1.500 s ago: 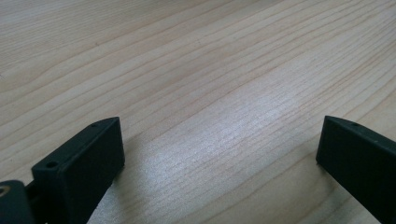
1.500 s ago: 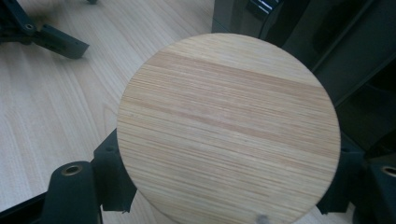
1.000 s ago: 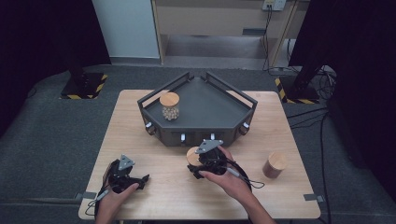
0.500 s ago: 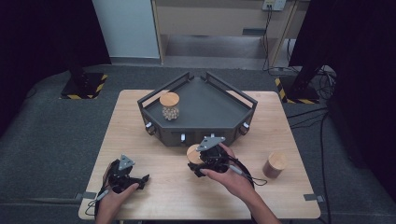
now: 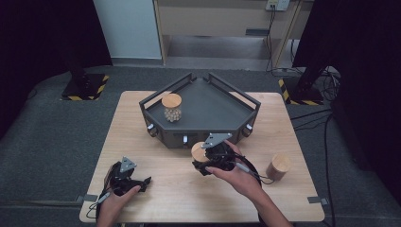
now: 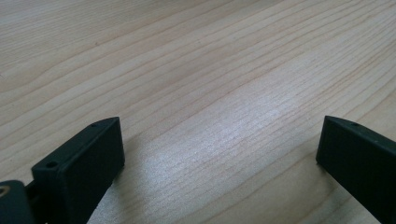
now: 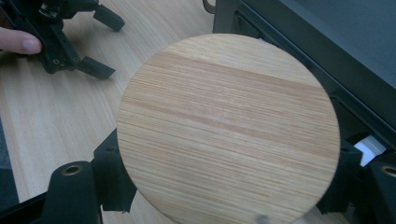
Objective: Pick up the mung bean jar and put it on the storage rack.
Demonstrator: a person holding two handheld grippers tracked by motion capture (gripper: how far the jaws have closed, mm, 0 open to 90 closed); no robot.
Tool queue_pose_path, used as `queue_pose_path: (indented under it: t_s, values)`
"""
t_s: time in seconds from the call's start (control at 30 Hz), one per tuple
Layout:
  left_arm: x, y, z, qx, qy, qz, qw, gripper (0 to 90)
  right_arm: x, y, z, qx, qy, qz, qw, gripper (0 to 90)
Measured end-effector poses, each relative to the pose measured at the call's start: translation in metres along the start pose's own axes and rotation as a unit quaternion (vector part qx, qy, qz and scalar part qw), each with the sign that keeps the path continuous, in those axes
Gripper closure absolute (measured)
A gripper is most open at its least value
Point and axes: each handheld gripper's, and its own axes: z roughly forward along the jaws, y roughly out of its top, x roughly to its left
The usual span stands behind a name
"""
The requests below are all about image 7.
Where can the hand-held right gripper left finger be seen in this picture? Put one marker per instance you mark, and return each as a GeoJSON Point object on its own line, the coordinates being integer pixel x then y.
{"type": "Point", "coordinates": [113, 177]}

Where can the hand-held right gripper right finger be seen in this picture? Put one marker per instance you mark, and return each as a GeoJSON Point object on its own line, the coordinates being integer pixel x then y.
{"type": "Point", "coordinates": [342, 183]}

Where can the black metal storage rack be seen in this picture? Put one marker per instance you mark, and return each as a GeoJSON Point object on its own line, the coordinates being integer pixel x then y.
{"type": "Point", "coordinates": [342, 37]}

